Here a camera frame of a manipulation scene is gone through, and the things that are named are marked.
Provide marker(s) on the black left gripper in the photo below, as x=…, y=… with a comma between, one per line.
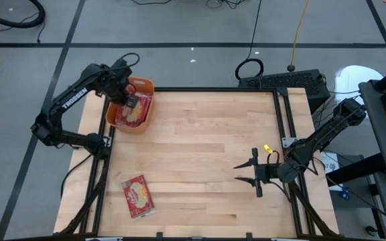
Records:
x=119, y=83

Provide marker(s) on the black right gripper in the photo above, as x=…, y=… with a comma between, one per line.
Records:
x=268, y=172

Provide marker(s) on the red Orville popcorn bag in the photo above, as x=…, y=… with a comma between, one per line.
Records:
x=139, y=114
x=137, y=197

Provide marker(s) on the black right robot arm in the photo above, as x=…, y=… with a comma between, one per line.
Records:
x=323, y=134

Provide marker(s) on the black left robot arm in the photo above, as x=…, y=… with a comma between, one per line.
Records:
x=74, y=98

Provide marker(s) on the orange plastic basket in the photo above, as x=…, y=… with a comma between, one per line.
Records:
x=112, y=117

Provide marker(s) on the silver aluminium bar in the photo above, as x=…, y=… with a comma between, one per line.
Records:
x=285, y=239
x=104, y=239

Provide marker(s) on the white paper sheet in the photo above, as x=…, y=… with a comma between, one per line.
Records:
x=329, y=165

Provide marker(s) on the black computer tower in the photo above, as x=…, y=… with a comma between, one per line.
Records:
x=287, y=82

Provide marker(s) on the blue connector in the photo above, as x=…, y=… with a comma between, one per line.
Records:
x=344, y=195

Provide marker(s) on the black cart bar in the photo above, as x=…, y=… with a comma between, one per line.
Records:
x=357, y=169

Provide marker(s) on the black frame clip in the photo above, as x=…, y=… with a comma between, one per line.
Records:
x=249, y=236
x=159, y=236

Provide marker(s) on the black aluminium table frame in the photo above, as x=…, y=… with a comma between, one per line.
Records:
x=213, y=89

